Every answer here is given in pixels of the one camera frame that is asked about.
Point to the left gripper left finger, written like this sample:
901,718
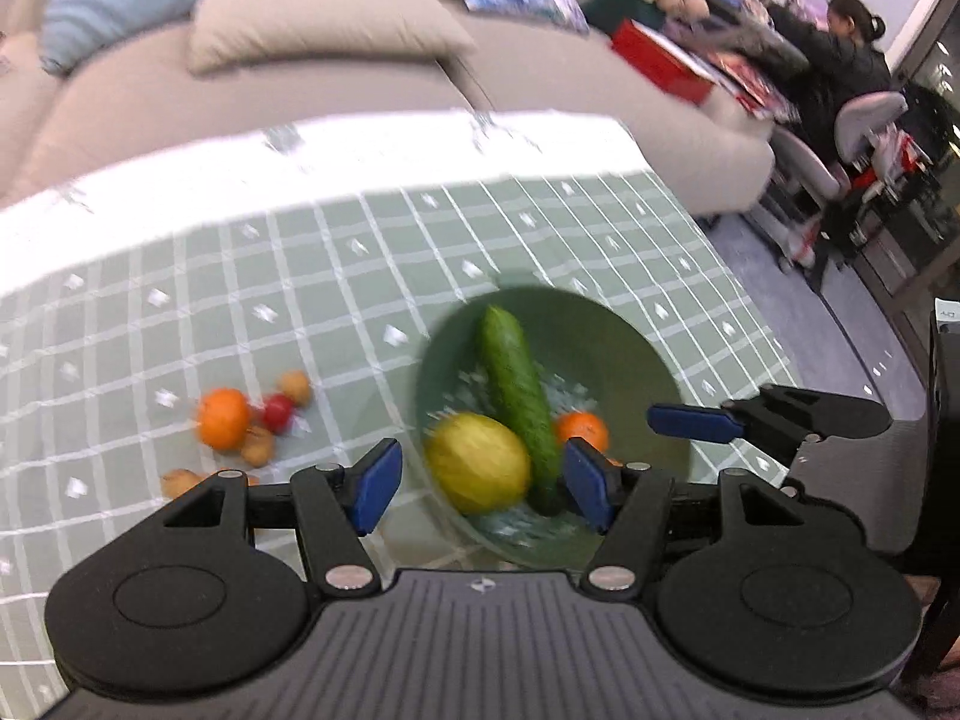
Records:
335,508

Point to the dark green bag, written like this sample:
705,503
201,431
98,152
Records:
608,15

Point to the green cucumber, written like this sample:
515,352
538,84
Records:
519,400

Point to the stack of books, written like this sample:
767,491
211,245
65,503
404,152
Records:
739,38

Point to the grey office chair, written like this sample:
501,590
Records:
816,206

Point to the small red fruit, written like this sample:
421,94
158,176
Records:
277,413

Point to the yellow-green pear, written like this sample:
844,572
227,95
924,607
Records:
479,464

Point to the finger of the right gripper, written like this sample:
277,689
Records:
694,423

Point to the red box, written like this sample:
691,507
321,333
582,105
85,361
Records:
663,63

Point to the beige cushion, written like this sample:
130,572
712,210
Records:
226,33

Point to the orange tangerine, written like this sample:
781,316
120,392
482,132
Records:
582,425
223,418

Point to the seated person in black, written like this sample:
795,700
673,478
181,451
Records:
844,64

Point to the beige sofa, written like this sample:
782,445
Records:
139,97

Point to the brown longan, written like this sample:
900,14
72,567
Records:
258,448
178,482
296,386

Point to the green colander bowl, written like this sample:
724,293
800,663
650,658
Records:
588,359

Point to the green checked tablecloth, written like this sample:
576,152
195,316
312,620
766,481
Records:
333,247

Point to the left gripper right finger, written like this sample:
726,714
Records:
629,506

